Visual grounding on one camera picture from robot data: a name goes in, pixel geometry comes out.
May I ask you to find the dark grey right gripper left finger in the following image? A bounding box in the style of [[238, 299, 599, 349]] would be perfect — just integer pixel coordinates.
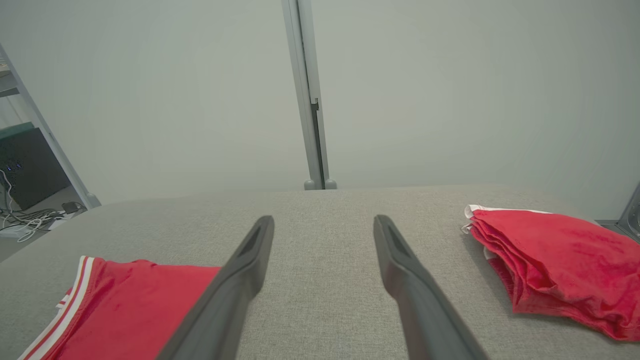
[[157, 215, 276, 360]]

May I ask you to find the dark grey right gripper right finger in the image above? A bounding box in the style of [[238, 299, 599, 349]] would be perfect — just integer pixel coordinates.
[[373, 214, 489, 360]]

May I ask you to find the red white t-shirt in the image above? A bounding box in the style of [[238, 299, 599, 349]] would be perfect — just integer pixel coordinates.
[[17, 255, 222, 360]]

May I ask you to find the red shorts white stripe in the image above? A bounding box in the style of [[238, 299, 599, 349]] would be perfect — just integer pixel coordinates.
[[460, 203, 640, 343]]

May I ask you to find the white power strip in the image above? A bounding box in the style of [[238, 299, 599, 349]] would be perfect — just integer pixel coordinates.
[[0, 223, 32, 239]]

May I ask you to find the black cabinet box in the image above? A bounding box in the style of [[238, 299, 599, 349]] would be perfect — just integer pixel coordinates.
[[0, 125, 72, 212]]

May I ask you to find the grey shelf board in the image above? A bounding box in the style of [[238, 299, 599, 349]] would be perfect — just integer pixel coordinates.
[[0, 60, 20, 99]]

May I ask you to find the white cable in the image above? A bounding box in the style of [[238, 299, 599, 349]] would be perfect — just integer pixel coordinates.
[[0, 169, 61, 244]]

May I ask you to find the grey partition end post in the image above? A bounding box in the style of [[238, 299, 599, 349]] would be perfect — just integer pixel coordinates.
[[0, 44, 102, 210]]

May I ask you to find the grey partition joint post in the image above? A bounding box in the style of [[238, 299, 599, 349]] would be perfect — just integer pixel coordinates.
[[280, 0, 338, 191]]

